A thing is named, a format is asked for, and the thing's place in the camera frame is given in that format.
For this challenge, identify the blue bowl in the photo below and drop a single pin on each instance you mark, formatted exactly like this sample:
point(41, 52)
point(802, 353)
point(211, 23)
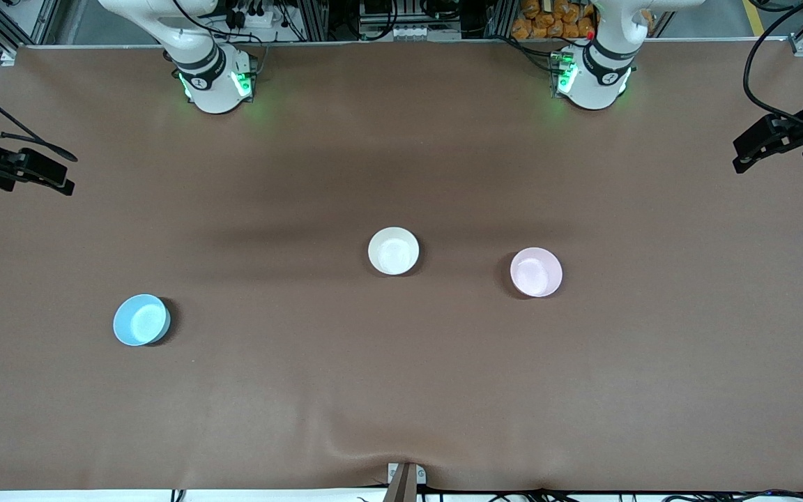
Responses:
point(140, 321)

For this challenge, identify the pink bowl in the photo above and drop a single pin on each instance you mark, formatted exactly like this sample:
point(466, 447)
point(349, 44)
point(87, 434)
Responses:
point(536, 273)

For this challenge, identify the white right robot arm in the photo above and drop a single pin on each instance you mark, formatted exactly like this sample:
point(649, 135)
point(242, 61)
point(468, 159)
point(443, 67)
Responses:
point(217, 90)

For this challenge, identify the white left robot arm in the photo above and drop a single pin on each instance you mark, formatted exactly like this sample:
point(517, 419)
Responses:
point(593, 90)

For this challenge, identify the white bowl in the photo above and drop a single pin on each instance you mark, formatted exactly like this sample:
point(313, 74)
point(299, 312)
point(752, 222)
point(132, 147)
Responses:
point(393, 252)

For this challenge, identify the orange packaged snacks pile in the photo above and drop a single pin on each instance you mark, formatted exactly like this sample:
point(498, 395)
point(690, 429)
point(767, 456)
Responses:
point(548, 21)

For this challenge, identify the white power strip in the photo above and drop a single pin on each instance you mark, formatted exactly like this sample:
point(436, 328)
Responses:
point(262, 19)

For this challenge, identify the metal device with white connectors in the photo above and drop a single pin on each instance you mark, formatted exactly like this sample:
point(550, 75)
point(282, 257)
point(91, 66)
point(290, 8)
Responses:
point(408, 31)

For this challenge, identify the brown table mat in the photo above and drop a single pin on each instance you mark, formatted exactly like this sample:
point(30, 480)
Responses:
point(401, 383)

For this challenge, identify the metal clamp with brown bar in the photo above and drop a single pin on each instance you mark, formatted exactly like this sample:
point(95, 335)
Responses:
point(405, 481)

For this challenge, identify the aluminium frame post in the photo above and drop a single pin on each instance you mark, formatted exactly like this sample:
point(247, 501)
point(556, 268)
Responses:
point(314, 21)
point(500, 19)

